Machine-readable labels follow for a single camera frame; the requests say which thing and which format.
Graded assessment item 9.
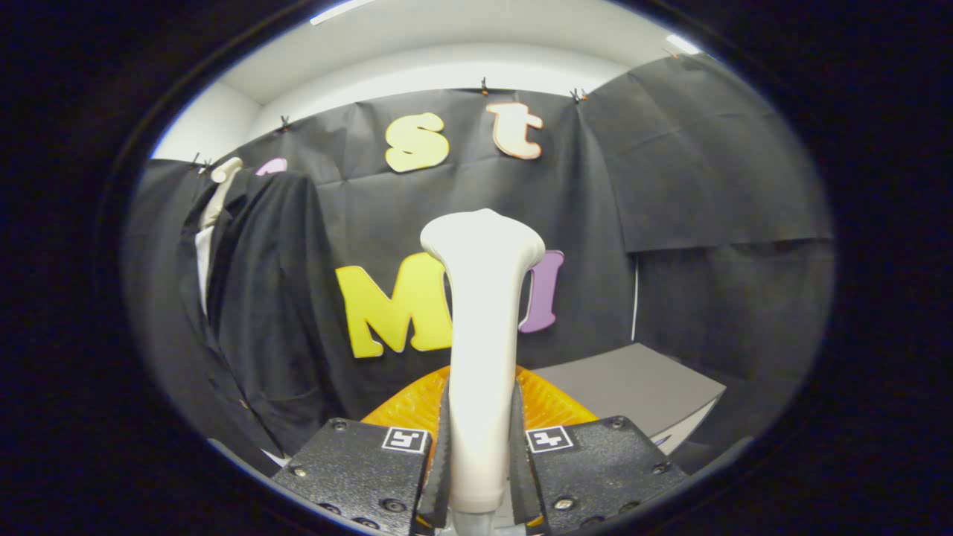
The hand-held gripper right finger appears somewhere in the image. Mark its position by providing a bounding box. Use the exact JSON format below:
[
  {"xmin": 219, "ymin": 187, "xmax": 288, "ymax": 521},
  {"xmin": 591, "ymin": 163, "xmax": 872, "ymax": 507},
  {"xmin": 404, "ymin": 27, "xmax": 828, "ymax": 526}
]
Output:
[{"xmin": 510, "ymin": 365, "xmax": 689, "ymax": 536}]

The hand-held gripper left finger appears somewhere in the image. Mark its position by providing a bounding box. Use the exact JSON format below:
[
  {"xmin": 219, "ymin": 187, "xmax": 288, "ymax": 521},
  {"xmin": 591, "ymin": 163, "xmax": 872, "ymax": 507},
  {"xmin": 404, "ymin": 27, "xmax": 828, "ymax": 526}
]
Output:
[{"xmin": 272, "ymin": 365, "xmax": 453, "ymax": 536}]

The white garment steamer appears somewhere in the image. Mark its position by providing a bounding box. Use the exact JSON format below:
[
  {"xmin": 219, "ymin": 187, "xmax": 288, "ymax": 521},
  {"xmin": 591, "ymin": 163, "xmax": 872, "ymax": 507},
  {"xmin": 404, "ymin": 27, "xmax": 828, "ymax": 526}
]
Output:
[{"xmin": 419, "ymin": 208, "xmax": 546, "ymax": 536}]

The black suit jacket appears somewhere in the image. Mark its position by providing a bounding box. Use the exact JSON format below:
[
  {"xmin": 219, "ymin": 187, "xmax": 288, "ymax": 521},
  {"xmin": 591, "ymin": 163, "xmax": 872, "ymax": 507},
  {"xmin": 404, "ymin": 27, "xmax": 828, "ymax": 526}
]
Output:
[{"xmin": 179, "ymin": 170, "xmax": 351, "ymax": 477}]

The white shirt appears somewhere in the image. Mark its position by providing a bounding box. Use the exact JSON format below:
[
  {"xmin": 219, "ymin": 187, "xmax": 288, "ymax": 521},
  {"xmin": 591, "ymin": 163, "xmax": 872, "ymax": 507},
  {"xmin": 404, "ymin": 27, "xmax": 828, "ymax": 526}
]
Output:
[{"xmin": 194, "ymin": 226, "xmax": 217, "ymax": 315}]

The cream clothes hanger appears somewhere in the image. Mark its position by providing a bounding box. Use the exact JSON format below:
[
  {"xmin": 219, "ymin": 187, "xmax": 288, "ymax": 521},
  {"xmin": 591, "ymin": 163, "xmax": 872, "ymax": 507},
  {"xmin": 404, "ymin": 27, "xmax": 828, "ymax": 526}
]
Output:
[{"xmin": 199, "ymin": 156, "xmax": 245, "ymax": 229}]

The grey drawer cabinet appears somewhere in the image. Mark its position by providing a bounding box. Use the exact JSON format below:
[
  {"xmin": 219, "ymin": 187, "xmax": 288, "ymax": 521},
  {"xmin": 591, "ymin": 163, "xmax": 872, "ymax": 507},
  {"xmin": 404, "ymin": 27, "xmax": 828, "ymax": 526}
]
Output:
[{"xmin": 532, "ymin": 342, "xmax": 727, "ymax": 455}]

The black backdrop cloth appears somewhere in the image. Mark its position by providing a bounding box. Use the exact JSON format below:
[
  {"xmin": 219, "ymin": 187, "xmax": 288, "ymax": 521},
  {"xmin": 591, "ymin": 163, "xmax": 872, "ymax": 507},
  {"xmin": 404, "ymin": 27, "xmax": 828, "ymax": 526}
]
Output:
[{"xmin": 123, "ymin": 52, "xmax": 835, "ymax": 477}]

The row of black backdrop clips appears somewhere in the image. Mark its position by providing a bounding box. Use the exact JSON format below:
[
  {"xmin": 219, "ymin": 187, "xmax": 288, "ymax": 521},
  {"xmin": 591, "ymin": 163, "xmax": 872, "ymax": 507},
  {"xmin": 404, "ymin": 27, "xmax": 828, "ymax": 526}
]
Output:
[{"xmin": 192, "ymin": 48, "xmax": 680, "ymax": 173}]

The long ceiling light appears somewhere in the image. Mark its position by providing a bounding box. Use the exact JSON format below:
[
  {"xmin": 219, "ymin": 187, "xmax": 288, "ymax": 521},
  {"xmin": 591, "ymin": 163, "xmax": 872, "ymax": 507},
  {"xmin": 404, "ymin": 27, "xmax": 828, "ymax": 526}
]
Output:
[{"xmin": 309, "ymin": 0, "xmax": 374, "ymax": 26}]

